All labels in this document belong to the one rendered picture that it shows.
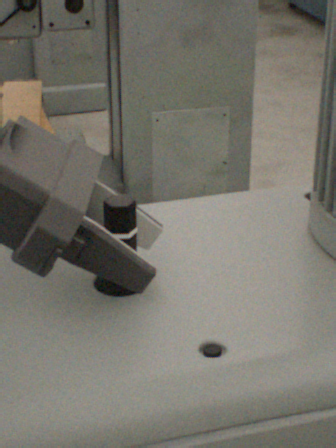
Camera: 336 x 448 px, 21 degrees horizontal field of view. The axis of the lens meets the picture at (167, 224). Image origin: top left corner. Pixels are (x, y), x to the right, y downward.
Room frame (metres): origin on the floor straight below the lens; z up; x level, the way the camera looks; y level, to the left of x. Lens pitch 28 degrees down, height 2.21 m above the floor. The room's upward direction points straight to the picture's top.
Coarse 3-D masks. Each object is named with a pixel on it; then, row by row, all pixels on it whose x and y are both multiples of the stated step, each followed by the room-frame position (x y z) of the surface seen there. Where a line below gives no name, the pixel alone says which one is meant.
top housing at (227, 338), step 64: (256, 192) 0.66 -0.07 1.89; (0, 256) 0.56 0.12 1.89; (192, 256) 0.56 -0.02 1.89; (256, 256) 0.55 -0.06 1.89; (320, 256) 0.55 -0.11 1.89; (0, 320) 0.47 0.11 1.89; (64, 320) 0.47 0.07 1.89; (128, 320) 0.47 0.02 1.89; (192, 320) 0.47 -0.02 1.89; (256, 320) 0.47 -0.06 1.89; (320, 320) 0.47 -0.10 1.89; (0, 384) 0.41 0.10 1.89; (64, 384) 0.41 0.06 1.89; (128, 384) 0.41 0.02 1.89; (192, 384) 0.41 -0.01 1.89; (256, 384) 0.42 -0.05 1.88; (320, 384) 0.42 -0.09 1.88
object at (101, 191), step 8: (96, 184) 0.55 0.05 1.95; (104, 184) 0.55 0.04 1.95; (96, 192) 0.55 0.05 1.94; (104, 192) 0.55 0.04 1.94; (112, 192) 0.55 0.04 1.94; (96, 200) 0.55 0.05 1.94; (88, 208) 0.55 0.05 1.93; (96, 208) 0.55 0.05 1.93; (88, 216) 0.55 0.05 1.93; (96, 216) 0.55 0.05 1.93; (144, 216) 0.55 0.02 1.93; (144, 224) 0.55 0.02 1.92; (152, 224) 0.55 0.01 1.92; (160, 224) 0.55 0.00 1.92; (144, 232) 0.55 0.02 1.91; (152, 232) 0.55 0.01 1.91; (160, 232) 0.55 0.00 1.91; (144, 240) 0.55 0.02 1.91; (152, 240) 0.55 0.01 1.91; (144, 248) 0.55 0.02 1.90
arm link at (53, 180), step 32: (0, 96) 0.53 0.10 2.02; (0, 128) 0.53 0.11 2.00; (32, 128) 0.55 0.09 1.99; (0, 160) 0.49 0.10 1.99; (32, 160) 0.51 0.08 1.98; (64, 160) 0.53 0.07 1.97; (96, 160) 0.55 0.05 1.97; (0, 192) 0.48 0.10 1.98; (32, 192) 0.48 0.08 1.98; (64, 192) 0.49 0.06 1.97; (0, 224) 0.48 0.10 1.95; (32, 224) 0.48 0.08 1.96; (64, 224) 0.47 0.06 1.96; (32, 256) 0.47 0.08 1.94
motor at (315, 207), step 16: (320, 96) 0.60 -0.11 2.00; (320, 112) 0.60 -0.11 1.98; (320, 128) 0.60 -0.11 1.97; (320, 144) 0.59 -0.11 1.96; (320, 160) 0.58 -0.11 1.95; (320, 176) 0.58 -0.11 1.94; (320, 192) 0.58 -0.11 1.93; (320, 208) 0.58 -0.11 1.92; (320, 224) 0.57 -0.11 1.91; (320, 240) 0.56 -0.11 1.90
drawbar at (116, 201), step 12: (108, 204) 0.51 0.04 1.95; (120, 204) 0.51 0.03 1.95; (132, 204) 0.52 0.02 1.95; (108, 216) 0.51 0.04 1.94; (120, 216) 0.51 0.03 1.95; (132, 216) 0.52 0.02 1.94; (108, 228) 0.51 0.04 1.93; (120, 228) 0.51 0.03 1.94; (132, 228) 0.52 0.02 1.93; (132, 240) 0.52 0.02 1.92; (108, 288) 0.52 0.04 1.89; (120, 288) 0.51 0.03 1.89
